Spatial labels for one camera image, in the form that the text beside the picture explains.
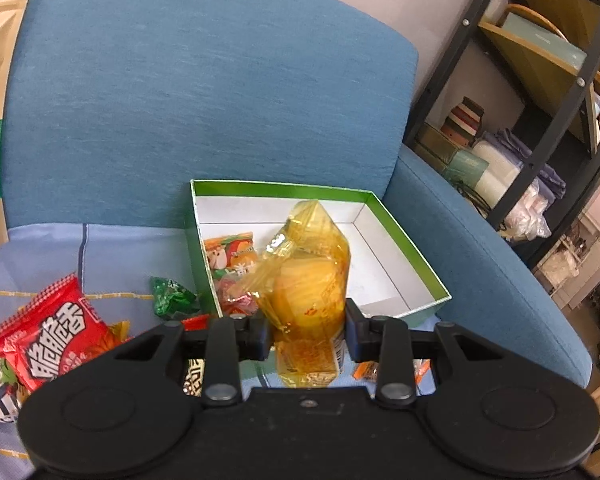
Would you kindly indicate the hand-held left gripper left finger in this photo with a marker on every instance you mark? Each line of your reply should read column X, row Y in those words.
column 254, row 337

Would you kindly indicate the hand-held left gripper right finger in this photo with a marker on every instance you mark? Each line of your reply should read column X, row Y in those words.
column 359, row 335

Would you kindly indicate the green cardboard box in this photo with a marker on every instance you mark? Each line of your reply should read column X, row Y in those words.
column 380, row 270

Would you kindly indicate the amber yellow snack packet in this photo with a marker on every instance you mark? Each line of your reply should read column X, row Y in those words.
column 305, row 285

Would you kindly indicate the orange brown snack packet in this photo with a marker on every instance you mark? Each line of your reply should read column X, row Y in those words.
column 367, row 371

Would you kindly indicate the pink snack packet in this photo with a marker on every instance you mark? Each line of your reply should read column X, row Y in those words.
column 235, row 300

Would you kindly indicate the orange cartoon snack packet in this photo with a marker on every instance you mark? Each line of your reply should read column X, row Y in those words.
column 230, row 255

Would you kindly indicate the green candy wrapper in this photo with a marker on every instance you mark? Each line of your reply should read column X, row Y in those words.
column 172, row 300

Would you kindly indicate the light blue checked blanket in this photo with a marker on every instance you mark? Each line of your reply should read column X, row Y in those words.
column 80, row 255

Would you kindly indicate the red crispy snack packet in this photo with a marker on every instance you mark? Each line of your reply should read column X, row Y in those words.
column 55, row 340

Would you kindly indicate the pale green shelf box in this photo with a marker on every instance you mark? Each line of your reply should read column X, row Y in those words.
column 467, row 167

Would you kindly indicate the olive shelf box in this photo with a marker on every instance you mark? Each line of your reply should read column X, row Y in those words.
column 432, row 140

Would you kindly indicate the white plastic bags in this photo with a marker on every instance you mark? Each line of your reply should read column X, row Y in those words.
column 500, row 180

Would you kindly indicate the clear plastic bag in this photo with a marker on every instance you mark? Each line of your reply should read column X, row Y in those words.
column 560, row 267

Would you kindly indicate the striped vase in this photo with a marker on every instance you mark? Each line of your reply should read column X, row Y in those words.
column 462, row 120

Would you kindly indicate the purple cloth bag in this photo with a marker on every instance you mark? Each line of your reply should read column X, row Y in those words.
column 550, row 175

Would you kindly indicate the blue sofa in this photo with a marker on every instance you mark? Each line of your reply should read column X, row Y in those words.
column 180, row 85

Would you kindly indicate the black metal shelf rack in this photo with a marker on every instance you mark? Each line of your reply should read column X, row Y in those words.
column 553, row 125

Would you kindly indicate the wooden framed board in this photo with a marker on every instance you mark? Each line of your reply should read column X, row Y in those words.
column 540, row 67

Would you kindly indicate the tan grain pouch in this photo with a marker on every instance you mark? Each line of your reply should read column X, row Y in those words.
column 0, row 85

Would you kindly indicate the white bottle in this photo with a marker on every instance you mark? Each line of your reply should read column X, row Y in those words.
column 497, row 2

